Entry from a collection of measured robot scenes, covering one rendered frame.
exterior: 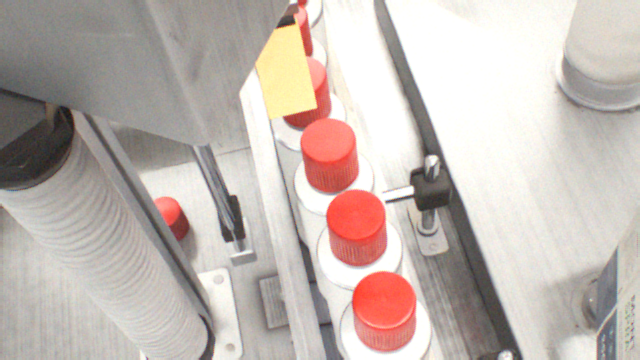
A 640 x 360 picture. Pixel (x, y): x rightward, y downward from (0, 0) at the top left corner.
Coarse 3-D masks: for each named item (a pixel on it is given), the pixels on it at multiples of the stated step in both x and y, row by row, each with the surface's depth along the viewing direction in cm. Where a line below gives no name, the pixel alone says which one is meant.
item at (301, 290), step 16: (256, 80) 61; (256, 96) 60; (256, 112) 59; (256, 128) 59; (272, 144) 58; (272, 160) 57; (272, 176) 56; (272, 192) 55; (288, 208) 54; (288, 224) 54; (288, 240) 53; (288, 256) 52; (288, 272) 52; (304, 272) 52; (304, 288) 51; (304, 304) 50; (304, 320) 50; (304, 336) 49; (320, 336) 49; (320, 352) 49
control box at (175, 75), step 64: (0, 0) 16; (64, 0) 15; (128, 0) 14; (192, 0) 15; (256, 0) 18; (0, 64) 18; (64, 64) 17; (128, 64) 16; (192, 64) 16; (192, 128) 17
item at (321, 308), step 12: (300, 240) 62; (312, 276) 60; (312, 288) 60; (312, 300) 59; (324, 300) 59; (324, 312) 59; (324, 324) 58; (324, 336) 58; (324, 348) 57; (336, 348) 57
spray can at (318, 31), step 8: (304, 0) 52; (312, 0) 54; (320, 0) 54; (312, 8) 53; (320, 8) 54; (312, 16) 53; (320, 16) 54; (312, 24) 53; (320, 24) 54; (312, 32) 54; (320, 32) 55; (320, 40) 55; (328, 56) 59; (328, 64) 59
